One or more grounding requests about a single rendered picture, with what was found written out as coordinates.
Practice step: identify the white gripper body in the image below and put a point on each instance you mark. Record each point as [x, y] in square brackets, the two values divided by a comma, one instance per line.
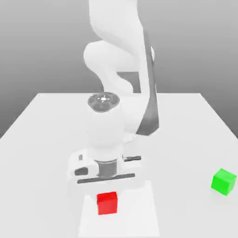
[106, 183]

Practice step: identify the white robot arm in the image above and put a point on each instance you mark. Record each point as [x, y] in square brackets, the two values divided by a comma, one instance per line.
[104, 128]

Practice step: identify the small red cube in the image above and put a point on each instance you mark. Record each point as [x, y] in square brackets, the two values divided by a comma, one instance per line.
[107, 203]

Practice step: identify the small green cube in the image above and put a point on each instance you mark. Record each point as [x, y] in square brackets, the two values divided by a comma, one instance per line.
[222, 182]

